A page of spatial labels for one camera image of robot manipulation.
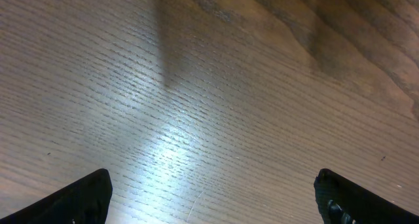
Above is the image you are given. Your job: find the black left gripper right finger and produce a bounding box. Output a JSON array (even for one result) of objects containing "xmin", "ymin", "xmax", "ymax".
[{"xmin": 314, "ymin": 168, "xmax": 418, "ymax": 224}]

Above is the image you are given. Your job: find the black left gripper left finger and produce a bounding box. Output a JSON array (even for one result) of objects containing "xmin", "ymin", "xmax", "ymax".
[{"xmin": 1, "ymin": 168, "xmax": 113, "ymax": 224}]

